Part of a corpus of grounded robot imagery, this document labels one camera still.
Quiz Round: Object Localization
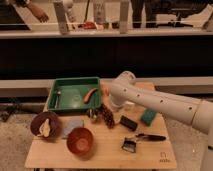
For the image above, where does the green plastic tray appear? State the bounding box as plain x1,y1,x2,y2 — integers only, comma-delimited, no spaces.
47,77,101,114

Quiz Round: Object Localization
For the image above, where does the white paper cup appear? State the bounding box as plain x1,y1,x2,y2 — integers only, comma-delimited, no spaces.
124,101,135,111

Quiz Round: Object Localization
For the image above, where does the black rectangular block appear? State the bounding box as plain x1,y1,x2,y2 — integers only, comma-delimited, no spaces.
120,116,138,131

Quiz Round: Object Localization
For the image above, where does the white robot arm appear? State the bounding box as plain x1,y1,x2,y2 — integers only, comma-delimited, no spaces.
108,71,213,171

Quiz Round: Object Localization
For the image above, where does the cream banana piece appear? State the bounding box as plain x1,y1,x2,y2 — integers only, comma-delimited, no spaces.
39,119,50,137

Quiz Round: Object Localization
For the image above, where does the metal spoon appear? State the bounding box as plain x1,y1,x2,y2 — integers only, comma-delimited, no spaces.
55,90,61,109

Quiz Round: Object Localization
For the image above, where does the orange carrot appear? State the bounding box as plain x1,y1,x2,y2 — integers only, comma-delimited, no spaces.
83,88,97,103

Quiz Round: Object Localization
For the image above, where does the green sponge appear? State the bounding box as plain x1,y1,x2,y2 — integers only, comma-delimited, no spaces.
140,109,157,126

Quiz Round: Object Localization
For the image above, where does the black handled brush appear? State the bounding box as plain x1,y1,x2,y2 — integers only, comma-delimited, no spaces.
136,133,166,141

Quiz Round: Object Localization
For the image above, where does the orange fruit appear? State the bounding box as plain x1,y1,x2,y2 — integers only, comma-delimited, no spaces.
104,85,109,96

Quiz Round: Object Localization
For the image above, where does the black binder clip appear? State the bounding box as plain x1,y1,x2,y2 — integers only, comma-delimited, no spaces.
122,138,136,153

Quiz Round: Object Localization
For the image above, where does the small metallic dark object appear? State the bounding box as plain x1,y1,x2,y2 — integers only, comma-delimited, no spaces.
87,109,98,121

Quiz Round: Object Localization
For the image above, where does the dark grape bunch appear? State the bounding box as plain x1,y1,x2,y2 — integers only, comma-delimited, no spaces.
101,104,115,129

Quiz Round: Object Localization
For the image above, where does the orange-red bowl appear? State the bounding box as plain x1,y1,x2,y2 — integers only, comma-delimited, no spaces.
66,127,94,156

